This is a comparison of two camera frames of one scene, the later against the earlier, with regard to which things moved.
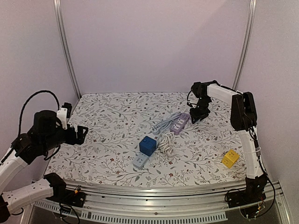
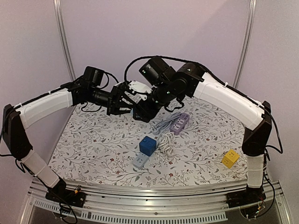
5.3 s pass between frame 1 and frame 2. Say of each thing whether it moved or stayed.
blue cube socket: stayed
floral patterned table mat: stayed
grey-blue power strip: stayed
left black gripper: moved
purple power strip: stayed
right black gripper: moved
